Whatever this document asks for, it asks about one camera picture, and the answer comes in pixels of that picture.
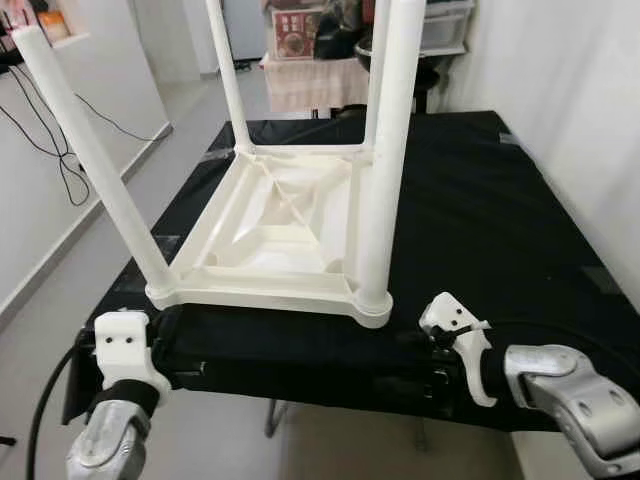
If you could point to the white plastic children tabletop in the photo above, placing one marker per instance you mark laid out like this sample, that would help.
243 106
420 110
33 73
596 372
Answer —
280 230

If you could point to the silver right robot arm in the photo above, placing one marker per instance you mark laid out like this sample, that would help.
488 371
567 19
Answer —
575 400

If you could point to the clear plastic tape strip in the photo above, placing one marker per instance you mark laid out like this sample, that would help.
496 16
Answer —
220 156

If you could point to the pink cloth covered table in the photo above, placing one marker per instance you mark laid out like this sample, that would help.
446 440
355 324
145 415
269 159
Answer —
310 85

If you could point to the white small fridge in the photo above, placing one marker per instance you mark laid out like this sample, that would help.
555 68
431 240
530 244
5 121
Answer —
245 30

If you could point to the red printed box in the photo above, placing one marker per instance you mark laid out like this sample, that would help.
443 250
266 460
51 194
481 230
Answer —
295 35

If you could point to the clear plastic storage box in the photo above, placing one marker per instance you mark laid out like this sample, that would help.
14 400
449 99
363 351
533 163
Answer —
445 25

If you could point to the black bag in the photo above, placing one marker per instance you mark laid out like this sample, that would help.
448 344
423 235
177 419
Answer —
345 30

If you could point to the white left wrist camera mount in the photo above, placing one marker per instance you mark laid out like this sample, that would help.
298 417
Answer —
125 345

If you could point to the grey metal folding table frame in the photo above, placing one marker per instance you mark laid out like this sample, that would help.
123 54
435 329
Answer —
274 418

